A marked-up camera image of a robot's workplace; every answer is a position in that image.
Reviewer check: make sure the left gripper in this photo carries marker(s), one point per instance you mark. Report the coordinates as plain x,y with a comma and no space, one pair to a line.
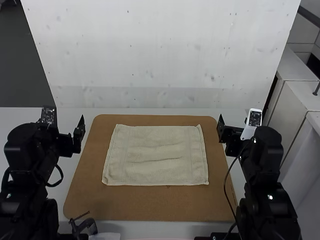
67,145

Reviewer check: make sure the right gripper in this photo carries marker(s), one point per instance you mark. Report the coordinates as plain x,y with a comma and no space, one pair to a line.
232,142

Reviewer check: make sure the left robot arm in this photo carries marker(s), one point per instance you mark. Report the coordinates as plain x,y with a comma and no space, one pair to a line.
27,160

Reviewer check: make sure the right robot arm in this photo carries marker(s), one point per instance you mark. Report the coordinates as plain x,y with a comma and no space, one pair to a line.
265,175

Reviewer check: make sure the pale towel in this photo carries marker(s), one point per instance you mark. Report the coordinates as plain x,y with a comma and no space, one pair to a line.
155,155

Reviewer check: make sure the cork mat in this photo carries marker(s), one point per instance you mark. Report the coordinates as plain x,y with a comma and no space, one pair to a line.
82,190

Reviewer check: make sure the white cabinet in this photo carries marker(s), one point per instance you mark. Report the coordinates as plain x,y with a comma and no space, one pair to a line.
295,112

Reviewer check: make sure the black clamp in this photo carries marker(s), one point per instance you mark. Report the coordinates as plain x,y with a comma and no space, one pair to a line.
83,223

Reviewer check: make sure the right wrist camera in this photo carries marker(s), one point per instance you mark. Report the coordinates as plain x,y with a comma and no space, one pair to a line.
253,121

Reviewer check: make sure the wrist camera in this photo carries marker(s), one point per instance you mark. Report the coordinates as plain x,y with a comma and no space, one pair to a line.
49,115
253,121

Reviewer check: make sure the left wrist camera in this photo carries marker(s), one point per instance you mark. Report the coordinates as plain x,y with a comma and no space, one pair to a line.
49,115

